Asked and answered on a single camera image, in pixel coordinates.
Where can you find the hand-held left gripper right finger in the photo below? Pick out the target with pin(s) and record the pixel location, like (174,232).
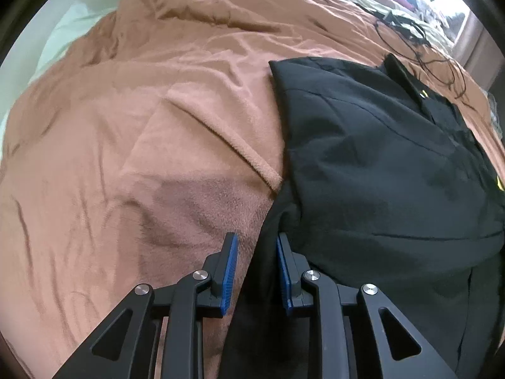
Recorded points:
(282,272)

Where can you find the brown fleece blanket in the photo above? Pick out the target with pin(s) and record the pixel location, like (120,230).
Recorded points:
(138,134)

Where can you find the large black garment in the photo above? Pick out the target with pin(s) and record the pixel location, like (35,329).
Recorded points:
(374,173)

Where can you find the pale green bed sheet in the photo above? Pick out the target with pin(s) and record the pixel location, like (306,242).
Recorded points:
(59,43)

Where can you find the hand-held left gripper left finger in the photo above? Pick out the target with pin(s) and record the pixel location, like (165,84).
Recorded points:
(230,272)

